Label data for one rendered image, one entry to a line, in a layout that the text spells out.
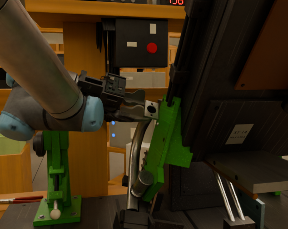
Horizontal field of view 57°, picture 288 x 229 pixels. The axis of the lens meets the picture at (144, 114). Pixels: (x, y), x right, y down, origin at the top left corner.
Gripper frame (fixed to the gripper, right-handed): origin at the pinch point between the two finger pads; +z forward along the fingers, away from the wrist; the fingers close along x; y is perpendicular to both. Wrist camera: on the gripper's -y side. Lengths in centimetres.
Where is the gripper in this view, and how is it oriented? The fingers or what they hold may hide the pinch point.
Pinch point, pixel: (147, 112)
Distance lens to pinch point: 72.4
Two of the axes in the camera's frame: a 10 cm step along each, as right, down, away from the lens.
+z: 9.4, 2.5, 2.4
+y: 3.4, -5.7, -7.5
